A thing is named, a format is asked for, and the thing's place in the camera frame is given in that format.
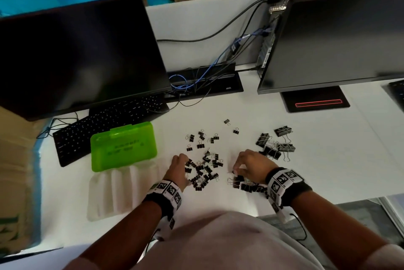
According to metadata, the person's right hand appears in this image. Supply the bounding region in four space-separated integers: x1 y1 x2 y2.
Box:
232 149 281 186

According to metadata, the person's left hand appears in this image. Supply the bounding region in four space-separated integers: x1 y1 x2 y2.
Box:
162 153 192 192

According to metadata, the pile of small black binder clips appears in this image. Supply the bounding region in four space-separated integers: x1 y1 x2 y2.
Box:
184 118 240 192

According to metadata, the person's left forearm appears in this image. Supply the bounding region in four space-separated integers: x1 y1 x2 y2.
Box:
68 200 163 270

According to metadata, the person's right forearm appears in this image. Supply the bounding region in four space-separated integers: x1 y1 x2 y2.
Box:
290 191 391 270

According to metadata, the person's light pink shirt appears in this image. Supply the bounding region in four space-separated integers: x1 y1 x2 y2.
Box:
63 211 404 270

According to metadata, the brown cardboard box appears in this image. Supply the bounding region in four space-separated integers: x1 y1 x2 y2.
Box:
0 106 48 258

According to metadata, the black red-striped monitor stand base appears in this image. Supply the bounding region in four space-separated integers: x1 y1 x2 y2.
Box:
280 86 351 113

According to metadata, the black keyboard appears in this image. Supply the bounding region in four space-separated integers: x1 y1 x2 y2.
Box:
387 79 404 113
52 93 170 168

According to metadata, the black computer monitor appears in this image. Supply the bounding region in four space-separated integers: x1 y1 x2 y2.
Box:
0 0 173 122
257 0 404 95

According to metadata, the white desk divider panel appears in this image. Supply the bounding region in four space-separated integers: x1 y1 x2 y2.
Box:
146 0 278 73

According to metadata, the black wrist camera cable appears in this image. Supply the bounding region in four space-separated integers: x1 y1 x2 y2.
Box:
289 213 308 242

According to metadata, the black desk cable tray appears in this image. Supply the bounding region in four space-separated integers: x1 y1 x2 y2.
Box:
166 62 244 103

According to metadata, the blue network cable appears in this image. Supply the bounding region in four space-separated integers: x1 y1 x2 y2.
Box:
170 28 269 90

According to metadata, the thin black keyboard cable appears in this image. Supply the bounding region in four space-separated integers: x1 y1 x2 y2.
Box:
36 112 80 140

